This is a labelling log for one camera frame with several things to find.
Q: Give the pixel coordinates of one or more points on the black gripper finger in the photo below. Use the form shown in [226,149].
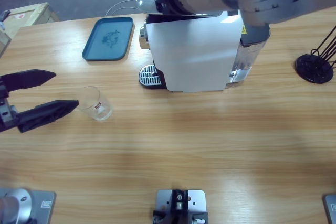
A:
[50,111]
[29,78]

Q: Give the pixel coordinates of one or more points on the clear drinking glass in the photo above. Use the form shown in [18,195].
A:
[97,103]

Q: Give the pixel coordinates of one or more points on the white capsule coffee machine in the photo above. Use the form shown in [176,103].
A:
[194,58]

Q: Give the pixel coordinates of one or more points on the wooden crate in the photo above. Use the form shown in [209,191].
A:
[29,16]

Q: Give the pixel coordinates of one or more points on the small black clamp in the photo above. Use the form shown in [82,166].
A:
[4,14]

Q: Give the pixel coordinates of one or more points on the teal plastic tray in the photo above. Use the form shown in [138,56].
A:
[107,40]

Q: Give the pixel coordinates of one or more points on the drip tray with metal grille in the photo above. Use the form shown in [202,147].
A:
[147,77]

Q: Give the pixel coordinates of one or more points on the clear water tank black lid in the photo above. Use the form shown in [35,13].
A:
[249,51]

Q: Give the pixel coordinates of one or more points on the arm grey base plate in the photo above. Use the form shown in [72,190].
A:
[42,203]
[330,208]

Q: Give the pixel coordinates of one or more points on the dark extrusion post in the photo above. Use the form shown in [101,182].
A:
[179,203]

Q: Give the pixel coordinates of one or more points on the grey centre mount plate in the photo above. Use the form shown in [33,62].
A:
[198,200]

